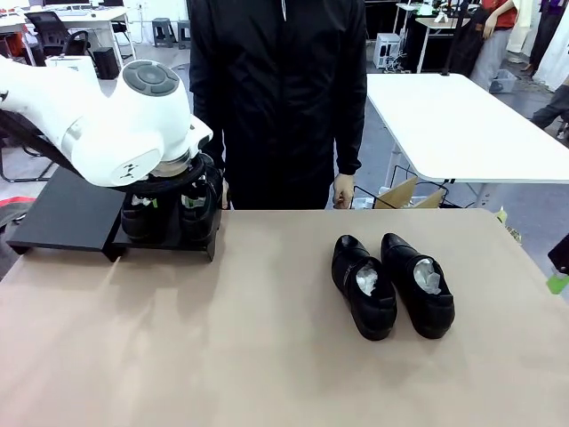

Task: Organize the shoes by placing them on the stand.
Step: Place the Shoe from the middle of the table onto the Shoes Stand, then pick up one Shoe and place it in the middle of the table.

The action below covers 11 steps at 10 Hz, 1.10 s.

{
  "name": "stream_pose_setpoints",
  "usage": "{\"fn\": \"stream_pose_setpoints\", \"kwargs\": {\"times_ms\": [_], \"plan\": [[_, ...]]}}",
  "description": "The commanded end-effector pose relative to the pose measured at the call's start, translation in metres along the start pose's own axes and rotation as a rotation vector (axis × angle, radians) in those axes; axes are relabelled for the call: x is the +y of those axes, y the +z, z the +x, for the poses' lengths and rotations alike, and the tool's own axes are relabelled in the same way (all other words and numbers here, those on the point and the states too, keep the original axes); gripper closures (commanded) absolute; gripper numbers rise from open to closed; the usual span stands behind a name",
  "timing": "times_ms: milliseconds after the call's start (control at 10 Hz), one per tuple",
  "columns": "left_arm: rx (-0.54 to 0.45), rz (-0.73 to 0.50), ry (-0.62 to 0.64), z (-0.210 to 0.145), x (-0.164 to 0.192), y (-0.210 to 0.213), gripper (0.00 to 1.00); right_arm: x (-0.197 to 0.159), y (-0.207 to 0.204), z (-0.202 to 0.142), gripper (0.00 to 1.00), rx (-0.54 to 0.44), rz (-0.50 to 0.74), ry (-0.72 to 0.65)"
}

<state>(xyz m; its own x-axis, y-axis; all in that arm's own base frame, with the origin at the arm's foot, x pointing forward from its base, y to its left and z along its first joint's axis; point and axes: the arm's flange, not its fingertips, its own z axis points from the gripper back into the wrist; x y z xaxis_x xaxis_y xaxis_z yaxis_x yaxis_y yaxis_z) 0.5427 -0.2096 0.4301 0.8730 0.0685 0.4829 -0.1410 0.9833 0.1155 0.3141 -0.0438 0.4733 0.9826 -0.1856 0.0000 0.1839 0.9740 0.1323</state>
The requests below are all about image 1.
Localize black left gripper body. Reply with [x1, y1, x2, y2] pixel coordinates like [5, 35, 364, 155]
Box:
[155, 173, 197, 194]

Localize white hanging garment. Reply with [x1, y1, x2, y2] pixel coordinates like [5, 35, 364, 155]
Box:
[535, 24, 569, 93]

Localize white air purifier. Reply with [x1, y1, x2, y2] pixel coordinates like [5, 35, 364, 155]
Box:
[44, 55, 98, 80]

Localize white computer case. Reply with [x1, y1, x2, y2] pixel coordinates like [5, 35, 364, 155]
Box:
[374, 32, 405, 71]

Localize black metal stand shelf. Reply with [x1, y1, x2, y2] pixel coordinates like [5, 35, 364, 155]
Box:
[110, 166, 224, 263]
[5, 165, 134, 263]

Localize white office desk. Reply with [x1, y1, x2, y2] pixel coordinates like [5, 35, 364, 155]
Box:
[0, 6, 143, 82]

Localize black office chair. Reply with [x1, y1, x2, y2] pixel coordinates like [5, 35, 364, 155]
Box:
[24, 11, 97, 61]

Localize person's left hand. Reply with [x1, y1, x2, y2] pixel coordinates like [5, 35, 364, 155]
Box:
[332, 173, 357, 210]

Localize person's left forearm black sleeve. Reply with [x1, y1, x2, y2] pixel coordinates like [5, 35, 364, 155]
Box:
[333, 101, 369, 178]

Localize person in red top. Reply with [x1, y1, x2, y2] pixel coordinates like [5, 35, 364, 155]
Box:
[469, 0, 520, 93]

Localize white topped work desk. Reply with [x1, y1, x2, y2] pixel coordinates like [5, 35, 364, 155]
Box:
[394, 3, 484, 75]

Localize seated person dark trousers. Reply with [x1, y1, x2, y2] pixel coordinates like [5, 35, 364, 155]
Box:
[530, 75, 569, 144]

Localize person's right forearm black sleeve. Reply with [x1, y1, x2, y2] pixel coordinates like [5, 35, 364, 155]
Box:
[190, 93, 226, 173]

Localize black computer tower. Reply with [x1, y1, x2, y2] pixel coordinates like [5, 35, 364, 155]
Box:
[92, 45, 121, 81]

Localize brown cardboard box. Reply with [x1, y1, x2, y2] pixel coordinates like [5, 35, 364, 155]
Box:
[374, 175, 446, 210]

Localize black plain leather shoe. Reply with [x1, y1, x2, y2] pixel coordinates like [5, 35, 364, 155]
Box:
[120, 189, 181, 244]
[179, 166, 223, 245]

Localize black buckle loafer shoe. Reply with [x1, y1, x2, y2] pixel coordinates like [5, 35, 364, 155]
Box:
[331, 234, 398, 342]
[380, 231, 456, 341]

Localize person torso black jacket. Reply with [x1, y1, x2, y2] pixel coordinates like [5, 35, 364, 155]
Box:
[188, 0, 369, 210]

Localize large white table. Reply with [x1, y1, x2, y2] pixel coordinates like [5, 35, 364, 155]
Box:
[365, 73, 569, 209]

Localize grey plastic bin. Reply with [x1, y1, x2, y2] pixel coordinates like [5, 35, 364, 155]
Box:
[490, 68, 519, 94]

